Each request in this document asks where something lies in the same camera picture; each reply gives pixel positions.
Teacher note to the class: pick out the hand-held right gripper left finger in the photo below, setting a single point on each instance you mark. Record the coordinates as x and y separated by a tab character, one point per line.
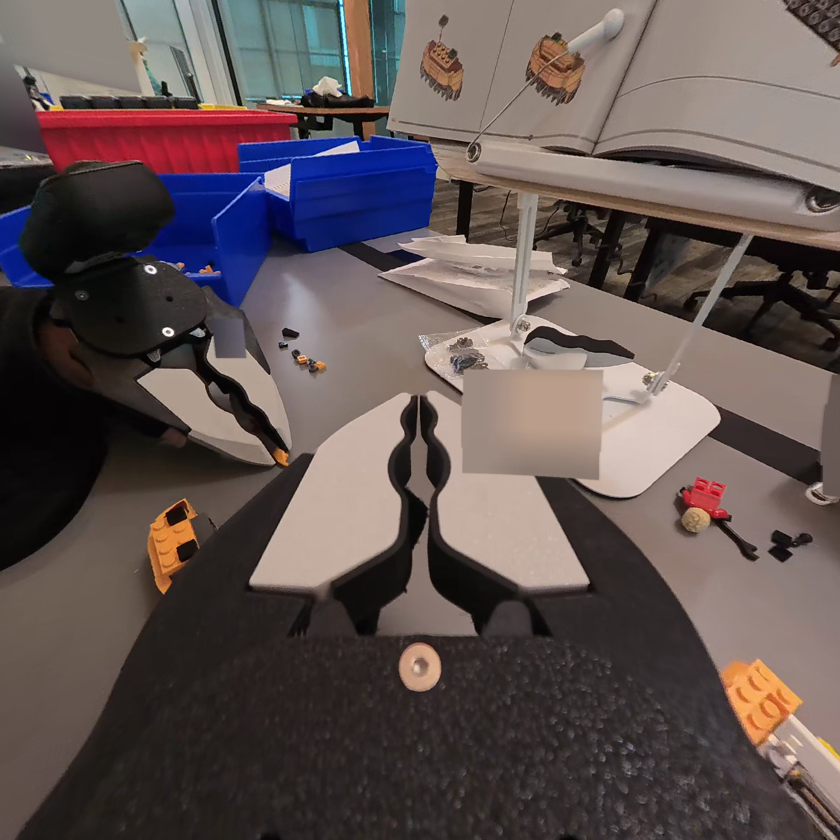
341	518

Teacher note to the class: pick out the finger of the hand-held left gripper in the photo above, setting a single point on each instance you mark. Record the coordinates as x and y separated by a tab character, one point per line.
190	403
266	394

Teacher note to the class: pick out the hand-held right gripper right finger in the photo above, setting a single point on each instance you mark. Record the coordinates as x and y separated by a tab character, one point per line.
505	531

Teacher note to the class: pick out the orange lego bracket piece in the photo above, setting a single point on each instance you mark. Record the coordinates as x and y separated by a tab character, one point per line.
281	457

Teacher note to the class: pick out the orange lego car front assembly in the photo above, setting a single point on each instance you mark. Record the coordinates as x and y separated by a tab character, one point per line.
170	544

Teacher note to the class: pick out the person's left forearm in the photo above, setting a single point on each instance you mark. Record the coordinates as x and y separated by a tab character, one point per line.
39	459

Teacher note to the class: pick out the cluster of small lego pieces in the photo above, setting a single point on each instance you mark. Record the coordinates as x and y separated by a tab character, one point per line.
308	362

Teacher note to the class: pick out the loose orange lego pieces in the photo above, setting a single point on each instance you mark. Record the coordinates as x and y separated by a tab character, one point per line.
197	268

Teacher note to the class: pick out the small red lego piece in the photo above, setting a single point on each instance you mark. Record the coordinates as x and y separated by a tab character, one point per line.
705	499

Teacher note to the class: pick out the black lego wrench piece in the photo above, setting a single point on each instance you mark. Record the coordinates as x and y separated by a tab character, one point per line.
738	538

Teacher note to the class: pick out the small black lego connector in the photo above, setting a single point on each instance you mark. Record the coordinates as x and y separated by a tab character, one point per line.
791	543

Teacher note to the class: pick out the grey black lego car chassis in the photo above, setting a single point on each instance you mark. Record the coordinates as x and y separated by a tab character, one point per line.
761	702

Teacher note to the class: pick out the lego instruction booklet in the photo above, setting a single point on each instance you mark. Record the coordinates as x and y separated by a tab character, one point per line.
689	79

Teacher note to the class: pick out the person's left hand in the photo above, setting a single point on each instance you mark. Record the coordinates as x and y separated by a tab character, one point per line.
65	354

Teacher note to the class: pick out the blue storage bin with divider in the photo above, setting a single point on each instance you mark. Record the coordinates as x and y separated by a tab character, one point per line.
197	223

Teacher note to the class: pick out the red storage bin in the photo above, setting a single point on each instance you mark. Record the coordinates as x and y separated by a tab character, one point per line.
164	141

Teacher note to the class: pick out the clear bag of dark parts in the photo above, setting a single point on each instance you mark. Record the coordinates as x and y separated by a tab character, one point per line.
463	351

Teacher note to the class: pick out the white book stand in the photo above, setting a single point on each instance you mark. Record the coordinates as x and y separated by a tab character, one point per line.
656	420

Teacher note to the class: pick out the row of black blocks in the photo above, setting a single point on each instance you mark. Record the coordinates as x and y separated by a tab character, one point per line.
124	102

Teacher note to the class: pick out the white paper sheets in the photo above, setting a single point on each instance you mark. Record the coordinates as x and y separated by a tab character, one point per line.
282	176

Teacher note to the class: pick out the background office desk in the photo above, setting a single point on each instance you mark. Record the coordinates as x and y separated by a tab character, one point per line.
328	111

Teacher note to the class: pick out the small white round piece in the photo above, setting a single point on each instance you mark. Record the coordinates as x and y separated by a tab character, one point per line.
825	493

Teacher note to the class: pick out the black office chair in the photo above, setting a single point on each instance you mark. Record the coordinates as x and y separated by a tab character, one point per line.
781	289

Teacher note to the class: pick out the wooden post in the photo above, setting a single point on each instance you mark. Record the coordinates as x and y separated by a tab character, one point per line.
359	52

